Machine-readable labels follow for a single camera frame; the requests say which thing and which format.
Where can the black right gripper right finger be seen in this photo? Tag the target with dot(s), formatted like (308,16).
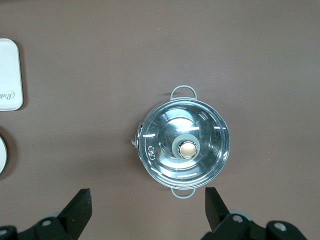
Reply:
(216,212)

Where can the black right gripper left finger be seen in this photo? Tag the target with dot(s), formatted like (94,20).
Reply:
(77,212)

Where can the cream round plate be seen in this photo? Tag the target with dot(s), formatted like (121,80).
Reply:
(2,155)

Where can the glass pot lid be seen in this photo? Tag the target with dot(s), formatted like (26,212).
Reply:
(165,130)

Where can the silver pot with glass lid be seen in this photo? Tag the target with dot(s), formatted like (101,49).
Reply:
(183,88)

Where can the cream rabbit print tray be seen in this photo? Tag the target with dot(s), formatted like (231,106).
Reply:
(10,75)

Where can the brown table cover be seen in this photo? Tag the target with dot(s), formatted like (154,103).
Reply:
(100,50)

